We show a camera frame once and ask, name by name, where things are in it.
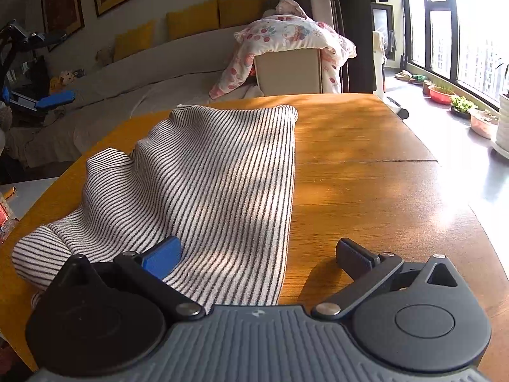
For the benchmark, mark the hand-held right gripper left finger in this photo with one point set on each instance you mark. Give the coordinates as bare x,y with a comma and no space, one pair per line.
163,256

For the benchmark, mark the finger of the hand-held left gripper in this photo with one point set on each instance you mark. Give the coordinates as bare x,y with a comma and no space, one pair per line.
43,38
55,100

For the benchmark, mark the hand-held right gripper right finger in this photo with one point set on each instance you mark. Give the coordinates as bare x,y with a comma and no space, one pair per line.
354,256

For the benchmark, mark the striped knit garment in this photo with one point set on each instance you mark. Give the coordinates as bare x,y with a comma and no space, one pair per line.
206,191

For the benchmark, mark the yellow and white plush toys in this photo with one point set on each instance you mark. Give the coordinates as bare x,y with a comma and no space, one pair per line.
63,80

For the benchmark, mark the beige plush toy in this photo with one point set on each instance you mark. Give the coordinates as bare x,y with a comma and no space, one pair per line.
105,55

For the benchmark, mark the white curved sofa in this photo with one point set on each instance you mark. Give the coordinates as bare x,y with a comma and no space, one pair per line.
159,67

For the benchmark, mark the red snack packet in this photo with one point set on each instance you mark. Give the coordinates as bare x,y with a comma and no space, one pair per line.
6,215

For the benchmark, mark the black and white floor tool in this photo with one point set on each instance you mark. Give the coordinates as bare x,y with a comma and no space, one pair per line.
397,108

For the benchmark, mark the round white plant trolley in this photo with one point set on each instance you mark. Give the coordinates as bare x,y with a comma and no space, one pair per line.
500,152

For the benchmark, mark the red basin with sprouts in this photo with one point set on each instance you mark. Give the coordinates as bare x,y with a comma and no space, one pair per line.
441,96

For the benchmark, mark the pink planter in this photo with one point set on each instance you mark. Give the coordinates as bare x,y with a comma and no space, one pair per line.
483,125

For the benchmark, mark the small brown pot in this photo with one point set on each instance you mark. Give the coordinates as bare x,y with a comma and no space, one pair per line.
427,87

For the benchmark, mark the black pot with leafy greens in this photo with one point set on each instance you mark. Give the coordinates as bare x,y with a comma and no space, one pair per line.
463,107

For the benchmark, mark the white standing appliance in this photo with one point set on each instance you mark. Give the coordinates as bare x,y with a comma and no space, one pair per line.
378,71

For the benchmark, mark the beige chair back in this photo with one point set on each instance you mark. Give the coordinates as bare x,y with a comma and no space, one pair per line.
286,73

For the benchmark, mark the white ribbed plant pot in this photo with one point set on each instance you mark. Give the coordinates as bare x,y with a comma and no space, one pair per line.
503,123

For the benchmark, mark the dark brown curtain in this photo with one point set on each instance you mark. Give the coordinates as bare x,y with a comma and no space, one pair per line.
342,28

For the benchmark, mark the floral printed blanket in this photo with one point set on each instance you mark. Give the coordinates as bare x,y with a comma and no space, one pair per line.
286,32

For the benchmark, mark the dark framed mirror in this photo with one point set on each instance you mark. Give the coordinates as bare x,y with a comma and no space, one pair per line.
381,18

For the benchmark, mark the black window frame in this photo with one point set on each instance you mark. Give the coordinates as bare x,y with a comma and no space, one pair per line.
453,28

